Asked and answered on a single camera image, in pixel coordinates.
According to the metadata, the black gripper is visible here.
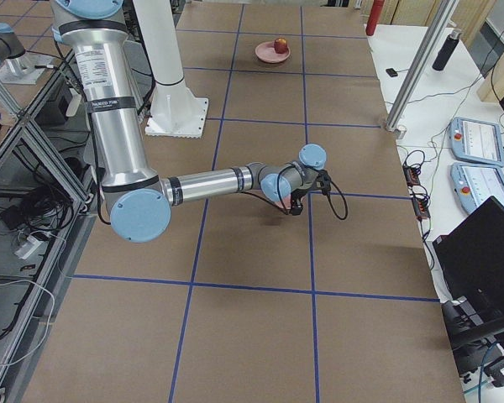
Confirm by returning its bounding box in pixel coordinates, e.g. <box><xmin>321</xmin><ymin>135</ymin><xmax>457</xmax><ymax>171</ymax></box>
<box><xmin>288</xmin><ymin>189</ymin><xmax>309</xmax><ymax>216</ymax></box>

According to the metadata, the pink bowl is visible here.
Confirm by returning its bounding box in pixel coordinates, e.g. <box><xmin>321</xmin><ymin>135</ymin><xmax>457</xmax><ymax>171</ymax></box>
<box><xmin>275</xmin><ymin>197</ymin><xmax>291</xmax><ymax>212</ymax></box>

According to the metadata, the red apple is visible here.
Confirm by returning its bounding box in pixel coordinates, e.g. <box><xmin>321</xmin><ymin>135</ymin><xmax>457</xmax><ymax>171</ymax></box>
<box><xmin>273</xmin><ymin>37</ymin><xmax>289</xmax><ymax>55</ymax></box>

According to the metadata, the pink plate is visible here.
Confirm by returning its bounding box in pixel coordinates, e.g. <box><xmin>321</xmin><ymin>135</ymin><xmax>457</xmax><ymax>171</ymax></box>
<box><xmin>255</xmin><ymin>41</ymin><xmax>291</xmax><ymax>64</ymax></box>

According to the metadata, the brown table mat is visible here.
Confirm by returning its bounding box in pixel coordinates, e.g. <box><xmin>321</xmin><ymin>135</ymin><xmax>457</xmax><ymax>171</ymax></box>
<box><xmin>23</xmin><ymin>3</ymin><xmax>464</xmax><ymax>402</ymax></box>

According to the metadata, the far orange usb hub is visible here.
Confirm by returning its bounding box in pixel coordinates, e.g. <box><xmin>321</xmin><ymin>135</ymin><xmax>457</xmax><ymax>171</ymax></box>
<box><xmin>402</xmin><ymin>165</ymin><xmax>421</xmax><ymax>187</ymax></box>

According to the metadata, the orange usb hub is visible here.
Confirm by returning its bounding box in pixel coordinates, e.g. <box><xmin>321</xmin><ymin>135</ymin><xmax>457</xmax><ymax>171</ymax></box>
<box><xmin>402</xmin><ymin>165</ymin><xmax>421</xmax><ymax>187</ymax></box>
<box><xmin>412</xmin><ymin>196</ymin><xmax>431</xmax><ymax>222</ymax></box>

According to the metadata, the near orange usb hub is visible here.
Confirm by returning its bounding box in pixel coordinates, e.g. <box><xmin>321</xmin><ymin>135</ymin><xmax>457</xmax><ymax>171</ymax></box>
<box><xmin>412</xmin><ymin>196</ymin><xmax>431</xmax><ymax>222</ymax></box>

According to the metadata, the black phone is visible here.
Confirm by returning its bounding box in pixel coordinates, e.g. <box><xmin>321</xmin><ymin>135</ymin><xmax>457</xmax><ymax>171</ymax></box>
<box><xmin>386</xmin><ymin>68</ymin><xmax>398</xmax><ymax>77</ymax></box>

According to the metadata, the near teach pendant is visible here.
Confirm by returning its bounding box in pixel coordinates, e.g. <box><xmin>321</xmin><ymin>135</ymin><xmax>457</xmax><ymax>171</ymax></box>
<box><xmin>450</xmin><ymin>162</ymin><xmax>504</xmax><ymax>214</ymax></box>

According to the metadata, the teach pendant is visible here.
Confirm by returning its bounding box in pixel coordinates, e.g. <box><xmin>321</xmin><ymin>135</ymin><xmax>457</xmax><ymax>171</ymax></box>
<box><xmin>448</xmin><ymin>117</ymin><xmax>504</xmax><ymax>167</ymax></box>
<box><xmin>450</xmin><ymin>162</ymin><xmax>504</xmax><ymax>214</ymax></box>

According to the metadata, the black laptop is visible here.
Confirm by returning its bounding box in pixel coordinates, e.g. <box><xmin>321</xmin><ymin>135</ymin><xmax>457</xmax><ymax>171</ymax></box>
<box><xmin>433</xmin><ymin>196</ymin><xmax>504</xmax><ymax>311</ymax></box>

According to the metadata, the far teach pendant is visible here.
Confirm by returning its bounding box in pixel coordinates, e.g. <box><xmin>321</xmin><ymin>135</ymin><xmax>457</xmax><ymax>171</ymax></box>
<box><xmin>448</xmin><ymin>117</ymin><xmax>504</xmax><ymax>167</ymax></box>

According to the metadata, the red bottle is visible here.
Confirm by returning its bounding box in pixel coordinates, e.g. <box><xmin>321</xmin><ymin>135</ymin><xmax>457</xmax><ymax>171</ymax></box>
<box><xmin>365</xmin><ymin>0</ymin><xmax>385</xmax><ymax>36</ymax></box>

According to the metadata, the black water bottle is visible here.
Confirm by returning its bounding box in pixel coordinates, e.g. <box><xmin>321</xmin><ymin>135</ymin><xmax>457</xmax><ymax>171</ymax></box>
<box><xmin>432</xmin><ymin>29</ymin><xmax>462</xmax><ymax>71</ymax></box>

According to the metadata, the white power adapter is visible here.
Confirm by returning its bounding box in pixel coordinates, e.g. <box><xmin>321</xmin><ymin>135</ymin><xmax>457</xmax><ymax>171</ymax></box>
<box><xmin>14</xmin><ymin>236</ymin><xmax>42</xmax><ymax>260</ymax></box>

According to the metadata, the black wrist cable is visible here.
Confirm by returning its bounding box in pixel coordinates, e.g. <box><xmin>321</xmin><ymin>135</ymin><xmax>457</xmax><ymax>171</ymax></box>
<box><xmin>276</xmin><ymin>165</ymin><xmax>349</xmax><ymax>220</ymax></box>

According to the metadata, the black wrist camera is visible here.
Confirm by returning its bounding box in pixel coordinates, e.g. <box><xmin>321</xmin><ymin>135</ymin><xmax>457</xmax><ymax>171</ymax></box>
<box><xmin>317</xmin><ymin>170</ymin><xmax>331</xmax><ymax>196</ymax></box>

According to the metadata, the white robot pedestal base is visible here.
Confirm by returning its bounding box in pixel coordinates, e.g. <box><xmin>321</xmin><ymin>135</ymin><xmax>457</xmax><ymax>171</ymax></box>
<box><xmin>134</xmin><ymin>0</ymin><xmax>209</xmax><ymax>139</ymax></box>

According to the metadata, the aluminium frame post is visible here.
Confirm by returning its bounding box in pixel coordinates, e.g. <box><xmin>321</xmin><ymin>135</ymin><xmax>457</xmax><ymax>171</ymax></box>
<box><xmin>385</xmin><ymin>0</ymin><xmax>459</xmax><ymax>139</ymax></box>

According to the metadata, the aluminium side frame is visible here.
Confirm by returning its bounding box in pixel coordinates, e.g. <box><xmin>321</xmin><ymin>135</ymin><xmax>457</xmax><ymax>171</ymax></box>
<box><xmin>0</xmin><ymin>67</ymin><xmax>94</xmax><ymax>402</ymax></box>

